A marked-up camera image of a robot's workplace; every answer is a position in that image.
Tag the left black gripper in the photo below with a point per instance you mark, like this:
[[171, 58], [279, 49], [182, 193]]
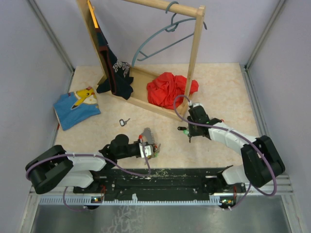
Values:
[[137, 142]]

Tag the key with grey tag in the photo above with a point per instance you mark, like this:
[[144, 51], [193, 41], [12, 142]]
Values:
[[123, 122]]

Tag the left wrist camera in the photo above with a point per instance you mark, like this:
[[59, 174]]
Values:
[[145, 150]]

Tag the red crumpled cloth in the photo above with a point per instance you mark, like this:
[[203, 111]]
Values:
[[163, 90]]

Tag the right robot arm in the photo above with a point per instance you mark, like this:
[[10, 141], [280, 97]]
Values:
[[253, 169]]

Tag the key with black tag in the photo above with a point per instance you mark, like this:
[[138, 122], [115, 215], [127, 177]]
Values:
[[181, 128]]

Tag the navy blue shirt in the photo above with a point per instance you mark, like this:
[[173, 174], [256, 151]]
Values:
[[118, 80]]

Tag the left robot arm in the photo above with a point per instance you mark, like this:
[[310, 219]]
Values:
[[59, 168]]

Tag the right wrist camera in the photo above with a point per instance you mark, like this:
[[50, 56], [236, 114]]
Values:
[[196, 105]]

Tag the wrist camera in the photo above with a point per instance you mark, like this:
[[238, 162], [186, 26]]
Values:
[[196, 105], [145, 150]]

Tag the wooden clothes rack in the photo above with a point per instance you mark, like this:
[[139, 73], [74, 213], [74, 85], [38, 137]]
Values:
[[143, 76]]

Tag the grey key organiser plate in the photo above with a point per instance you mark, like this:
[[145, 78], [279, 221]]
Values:
[[149, 136]]

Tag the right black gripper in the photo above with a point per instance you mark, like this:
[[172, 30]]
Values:
[[192, 132]]

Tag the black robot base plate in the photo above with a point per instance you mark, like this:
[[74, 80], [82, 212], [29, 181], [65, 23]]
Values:
[[164, 184]]

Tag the blue Pikachu shirt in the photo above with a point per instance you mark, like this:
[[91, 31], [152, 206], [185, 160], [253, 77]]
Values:
[[75, 107]]

